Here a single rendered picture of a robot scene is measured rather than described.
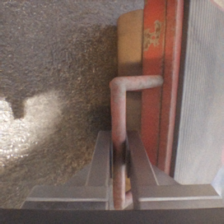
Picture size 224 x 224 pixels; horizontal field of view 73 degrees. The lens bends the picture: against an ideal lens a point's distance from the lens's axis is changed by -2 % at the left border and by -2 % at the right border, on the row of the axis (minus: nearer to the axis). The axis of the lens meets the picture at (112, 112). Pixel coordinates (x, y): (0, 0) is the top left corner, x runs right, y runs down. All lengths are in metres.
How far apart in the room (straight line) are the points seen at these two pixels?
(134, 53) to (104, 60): 0.06
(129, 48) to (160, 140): 0.12
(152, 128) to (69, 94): 0.12
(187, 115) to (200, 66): 0.05
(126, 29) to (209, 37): 0.10
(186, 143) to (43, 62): 0.19
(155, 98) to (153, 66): 0.03
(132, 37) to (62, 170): 0.21
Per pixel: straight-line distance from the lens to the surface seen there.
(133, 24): 0.22
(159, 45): 0.17
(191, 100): 0.19
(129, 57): 0.22
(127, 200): 0.18
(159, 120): 0.17
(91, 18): 0.25
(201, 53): 0.20
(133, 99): 0.22
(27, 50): 0.21
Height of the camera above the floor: 0.20
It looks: 49 degrees down
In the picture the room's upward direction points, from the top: 107 degrees clockwise
